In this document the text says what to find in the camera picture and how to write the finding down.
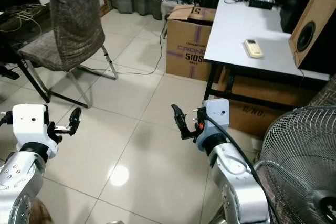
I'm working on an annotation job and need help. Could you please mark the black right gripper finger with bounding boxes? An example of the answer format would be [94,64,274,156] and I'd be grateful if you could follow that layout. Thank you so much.
[171,104,191,133]

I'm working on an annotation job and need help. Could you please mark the large flat cardboard box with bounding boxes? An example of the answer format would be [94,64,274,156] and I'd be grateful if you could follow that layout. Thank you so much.
[215,67,318,138]

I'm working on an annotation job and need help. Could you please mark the printed cardboard box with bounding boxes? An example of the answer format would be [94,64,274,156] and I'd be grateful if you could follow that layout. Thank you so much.
[165,5,217,82]

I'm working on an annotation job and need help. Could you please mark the brown woven fabric chair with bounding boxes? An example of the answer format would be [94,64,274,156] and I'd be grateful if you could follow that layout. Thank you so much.
[17,0,119,109]

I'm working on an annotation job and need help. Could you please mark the cream remote control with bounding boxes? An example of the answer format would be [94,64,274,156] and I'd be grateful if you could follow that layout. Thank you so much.
[244,39,265,59]

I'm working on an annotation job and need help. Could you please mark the small black electronic device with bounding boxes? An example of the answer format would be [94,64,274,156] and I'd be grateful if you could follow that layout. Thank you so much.
[249,0,276,9]

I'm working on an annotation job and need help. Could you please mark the wooden speaker box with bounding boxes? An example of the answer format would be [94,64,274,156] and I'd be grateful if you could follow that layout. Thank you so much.
[288,0,336,69]

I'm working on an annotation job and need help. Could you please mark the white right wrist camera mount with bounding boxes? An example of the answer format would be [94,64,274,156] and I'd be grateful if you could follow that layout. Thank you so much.
[203,98,230,141]

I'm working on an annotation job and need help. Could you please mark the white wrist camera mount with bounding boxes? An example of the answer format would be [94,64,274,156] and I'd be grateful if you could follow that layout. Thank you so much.
[203,98,230,141]
[12,104,57,156]

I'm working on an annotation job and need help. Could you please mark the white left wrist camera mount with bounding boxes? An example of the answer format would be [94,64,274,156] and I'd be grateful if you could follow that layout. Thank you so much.
[12,104,57,156]

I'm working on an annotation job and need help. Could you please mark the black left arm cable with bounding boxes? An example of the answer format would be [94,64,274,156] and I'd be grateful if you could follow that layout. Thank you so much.
[0,112,14,126]

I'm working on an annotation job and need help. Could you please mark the thin black floor cable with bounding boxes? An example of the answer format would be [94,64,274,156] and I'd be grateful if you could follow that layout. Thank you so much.
[84,19,164,77]

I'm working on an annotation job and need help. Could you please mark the grey wire-guard fan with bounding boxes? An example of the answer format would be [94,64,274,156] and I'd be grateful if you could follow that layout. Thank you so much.
[255,105,336,224]

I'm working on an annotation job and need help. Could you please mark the white table black frame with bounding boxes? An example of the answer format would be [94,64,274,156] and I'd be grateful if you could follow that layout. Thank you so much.
[203,0,336,130]

